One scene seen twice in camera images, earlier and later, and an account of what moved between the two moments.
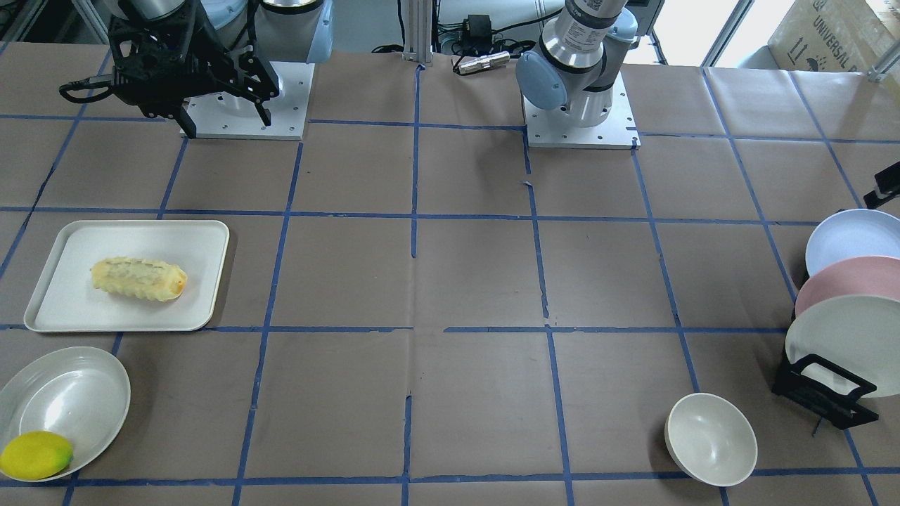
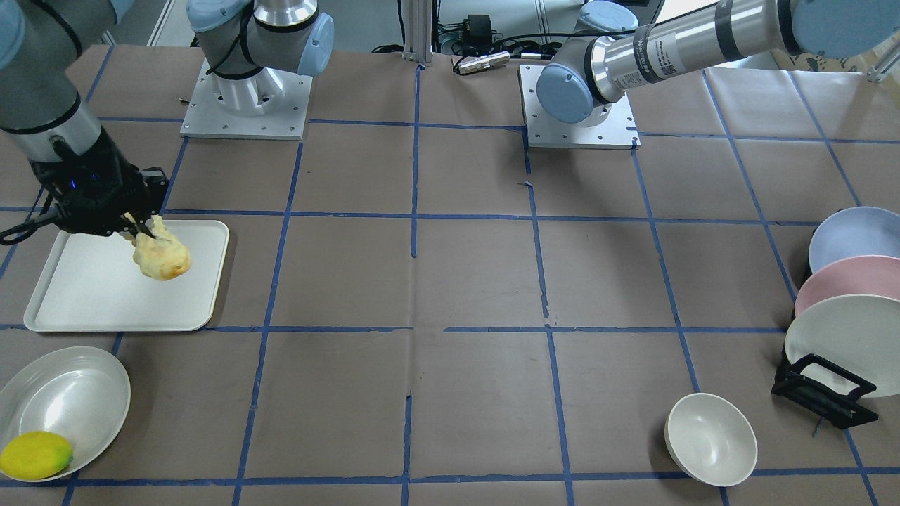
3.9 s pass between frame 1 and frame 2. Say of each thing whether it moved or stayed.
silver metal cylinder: stayed
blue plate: stayed
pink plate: stayed
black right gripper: moved
